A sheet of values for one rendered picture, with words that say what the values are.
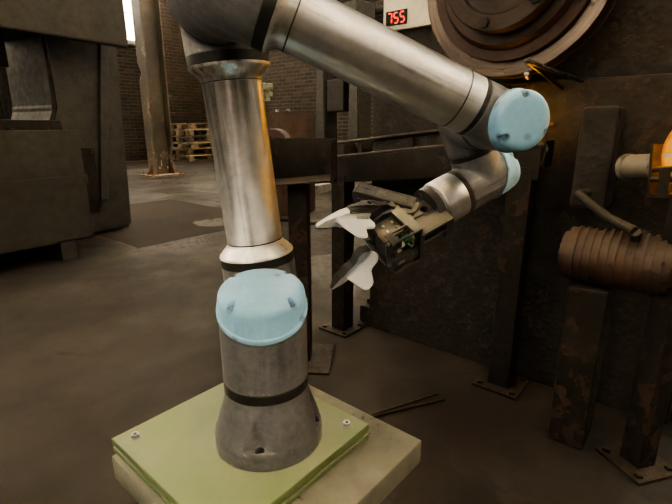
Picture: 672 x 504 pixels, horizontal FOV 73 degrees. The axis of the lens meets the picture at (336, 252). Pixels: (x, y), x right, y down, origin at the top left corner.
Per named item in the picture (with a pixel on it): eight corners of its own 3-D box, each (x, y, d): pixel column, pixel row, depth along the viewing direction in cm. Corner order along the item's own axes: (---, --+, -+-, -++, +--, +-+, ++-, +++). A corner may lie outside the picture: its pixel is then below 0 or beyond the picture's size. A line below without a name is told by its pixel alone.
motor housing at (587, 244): (547, 411, 124) (574, 220, 109) (642, 446, 110) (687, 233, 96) (532, 435, 114) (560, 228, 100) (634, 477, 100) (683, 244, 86)
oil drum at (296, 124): (285, 203, 466) (282, 113, 443) (329, 209, 430) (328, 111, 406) (239, 211, 422) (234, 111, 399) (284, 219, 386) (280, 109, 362)
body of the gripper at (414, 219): (389, 246, 63) (456, 207, 66) (356, 211, 68) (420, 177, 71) (391, 277, 69) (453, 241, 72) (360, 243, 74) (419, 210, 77)
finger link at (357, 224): (341, 229, 58) (390, 230, 64) (319, 204, 62) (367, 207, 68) (332, 248, 60) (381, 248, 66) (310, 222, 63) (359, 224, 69)
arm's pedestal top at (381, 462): (256, 634, 45) (255, 604, 44) (114, 478, 65) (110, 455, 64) (421, 462, 69) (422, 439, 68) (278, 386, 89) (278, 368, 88)
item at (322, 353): (264, 342, 163) (255, 137, 144) (337, 345, 161) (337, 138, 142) (249, 372, 144) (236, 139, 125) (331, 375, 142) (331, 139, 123)
